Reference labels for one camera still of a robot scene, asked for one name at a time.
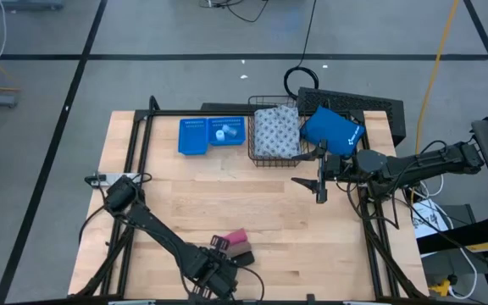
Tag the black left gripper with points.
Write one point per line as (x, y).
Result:
(214, 275)

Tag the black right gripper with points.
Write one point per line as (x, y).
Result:
(335, 167)

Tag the pink rectangular block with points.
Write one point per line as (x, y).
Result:
(235, 236)

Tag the tan elastic bandage roll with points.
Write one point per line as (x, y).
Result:
(239, 249)

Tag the black elastic bandage roll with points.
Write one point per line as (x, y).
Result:
(244, 259)

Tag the grey patterned fabric pouch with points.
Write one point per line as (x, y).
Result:
(275, 131)

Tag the white pill bottle beige label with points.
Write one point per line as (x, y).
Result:
(230, 130)

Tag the white plastic pill bottle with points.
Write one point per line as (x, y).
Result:
(220, 134)

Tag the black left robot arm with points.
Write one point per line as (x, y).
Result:
(155, 229)

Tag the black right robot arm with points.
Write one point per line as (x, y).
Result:
(417, 165)

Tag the blue fabric pouch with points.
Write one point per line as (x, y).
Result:
(333, 129)

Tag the blue plastic bin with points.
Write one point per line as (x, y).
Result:
(240, 140)
(193, 142)

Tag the white printed papers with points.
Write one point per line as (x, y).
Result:
(428, 216)

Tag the white power strip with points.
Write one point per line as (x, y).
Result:
(104, 180)

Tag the yellow power plug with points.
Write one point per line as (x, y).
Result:
(441, 288)

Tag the small black table camera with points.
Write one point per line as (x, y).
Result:
(310, 300)

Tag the black metal table frame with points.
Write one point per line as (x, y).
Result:
(176, 112)

